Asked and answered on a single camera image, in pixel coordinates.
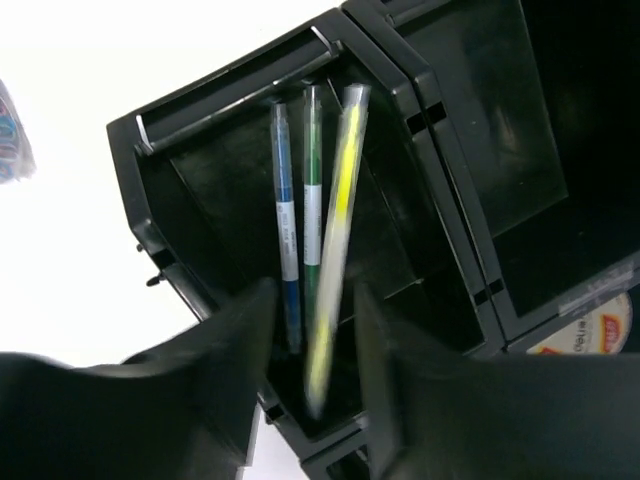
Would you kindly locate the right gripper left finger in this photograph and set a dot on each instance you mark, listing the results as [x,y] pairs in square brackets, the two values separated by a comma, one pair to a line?
[183,409]

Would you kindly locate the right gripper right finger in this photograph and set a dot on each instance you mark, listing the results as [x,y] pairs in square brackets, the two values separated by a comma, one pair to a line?
[433,413]

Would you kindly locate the large brown-core tape roll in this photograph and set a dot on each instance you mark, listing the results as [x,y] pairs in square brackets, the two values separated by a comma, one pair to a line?
[604,330]

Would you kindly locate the clear pen blue ink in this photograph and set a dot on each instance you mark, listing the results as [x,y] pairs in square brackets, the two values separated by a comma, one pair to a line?
[286,223]

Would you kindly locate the silver tape roll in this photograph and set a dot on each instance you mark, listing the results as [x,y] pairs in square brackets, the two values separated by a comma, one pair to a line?
[17,160]

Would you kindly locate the yellow-green clear pen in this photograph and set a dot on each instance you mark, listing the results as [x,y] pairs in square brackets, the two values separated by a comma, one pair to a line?
[349,143]

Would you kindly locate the clear pen grey stripes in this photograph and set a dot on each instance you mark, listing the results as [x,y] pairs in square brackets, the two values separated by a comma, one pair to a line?
[312,197]

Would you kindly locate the black four-compartment organizer tray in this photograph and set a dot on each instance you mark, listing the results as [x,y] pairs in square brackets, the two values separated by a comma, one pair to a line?
[497,199]

